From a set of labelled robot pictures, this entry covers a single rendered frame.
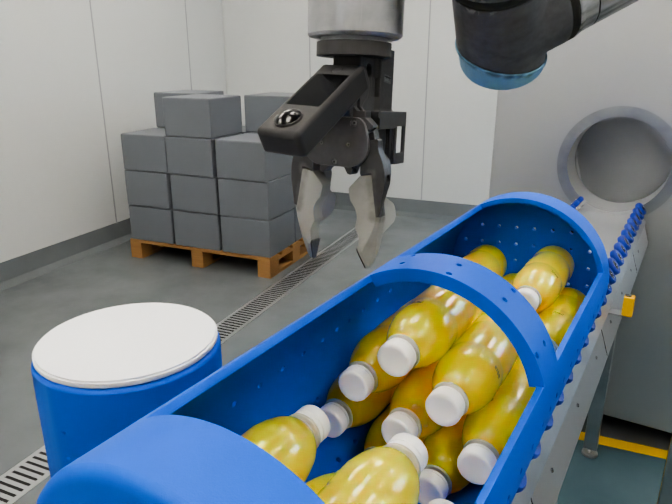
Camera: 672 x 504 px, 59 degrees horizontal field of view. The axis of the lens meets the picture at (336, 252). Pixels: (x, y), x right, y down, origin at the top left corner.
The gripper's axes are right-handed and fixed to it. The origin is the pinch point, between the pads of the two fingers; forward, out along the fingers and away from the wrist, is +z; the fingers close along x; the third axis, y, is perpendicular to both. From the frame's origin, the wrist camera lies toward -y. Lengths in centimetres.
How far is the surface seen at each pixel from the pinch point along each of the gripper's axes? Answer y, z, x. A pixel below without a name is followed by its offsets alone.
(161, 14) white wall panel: 332, -81, 383
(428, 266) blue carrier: 11.6, 3.2, -5.2
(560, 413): 43, 32, -17
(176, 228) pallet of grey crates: 248, 78, 286
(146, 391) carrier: 1.8, 25.5, 31.3
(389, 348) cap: 3.4, 10.4, -4.9
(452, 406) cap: 4.2, 15.2, -11.9
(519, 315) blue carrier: 13.0, 7.2, -15.5
